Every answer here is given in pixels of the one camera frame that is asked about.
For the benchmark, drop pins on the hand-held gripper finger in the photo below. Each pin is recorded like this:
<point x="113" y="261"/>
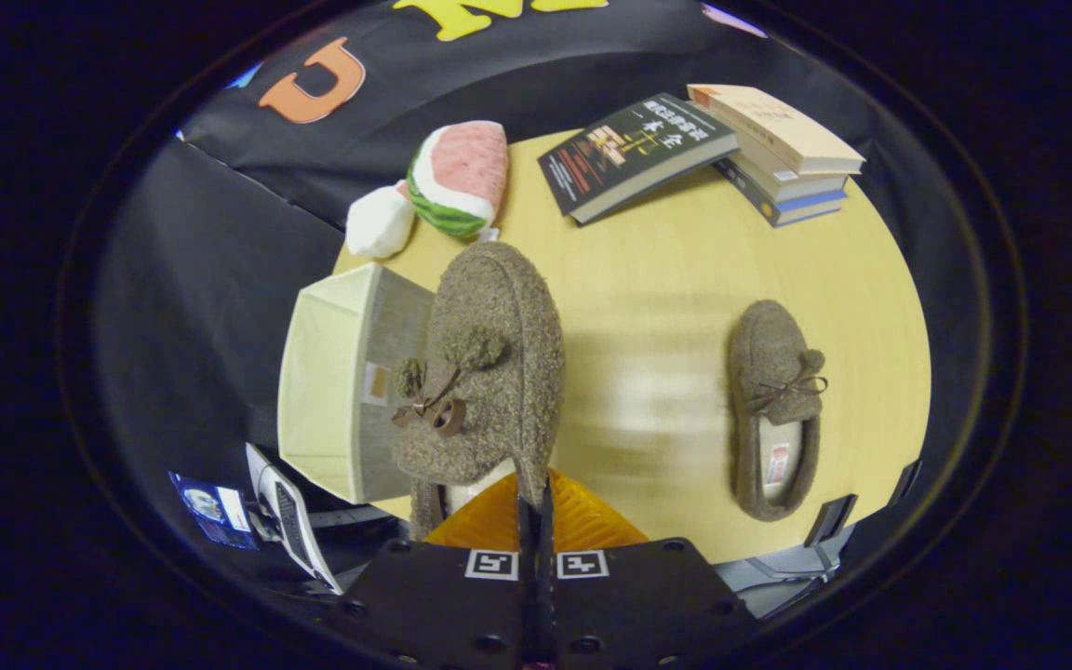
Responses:
<point x="547" y="596"/>
<point x="527" y="596"/>

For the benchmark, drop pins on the brown fuzzy slipper shoe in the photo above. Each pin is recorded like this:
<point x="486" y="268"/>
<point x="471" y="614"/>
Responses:
<point x="769" y="344"/>
<point x="499" y="307"/>

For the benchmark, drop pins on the cream storage box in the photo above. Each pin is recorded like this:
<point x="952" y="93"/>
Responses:
<point x="327" y="372"/>

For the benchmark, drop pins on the black table clamp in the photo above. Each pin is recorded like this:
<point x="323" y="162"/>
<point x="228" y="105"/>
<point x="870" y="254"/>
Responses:
<point x="904" y="482"/>
<point x="829" y="521"/>

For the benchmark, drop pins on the blue printed packet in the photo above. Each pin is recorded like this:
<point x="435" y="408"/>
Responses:
<point x="210" y="507"/>

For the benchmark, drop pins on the white plush toy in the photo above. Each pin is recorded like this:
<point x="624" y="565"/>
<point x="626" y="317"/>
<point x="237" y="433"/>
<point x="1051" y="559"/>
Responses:
<point x="378" y="223"/>

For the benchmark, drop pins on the watermelon slice plush toy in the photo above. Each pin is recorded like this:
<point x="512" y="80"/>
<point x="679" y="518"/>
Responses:
<point x="462" y="172"/>

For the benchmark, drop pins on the black paperback book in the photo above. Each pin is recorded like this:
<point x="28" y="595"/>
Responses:
<point x="629" y="154"/>

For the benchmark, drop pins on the dark blue book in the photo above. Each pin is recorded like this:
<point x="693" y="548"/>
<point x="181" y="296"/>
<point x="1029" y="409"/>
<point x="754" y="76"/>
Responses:
<point x="792" y="209"/>

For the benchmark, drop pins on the grey cover book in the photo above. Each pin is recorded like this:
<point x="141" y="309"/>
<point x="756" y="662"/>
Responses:
<point x="787" y="181"/>

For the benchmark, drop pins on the tan cover book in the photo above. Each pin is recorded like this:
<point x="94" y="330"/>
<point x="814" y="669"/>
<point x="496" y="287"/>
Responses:
<point x="778" y="121"/>

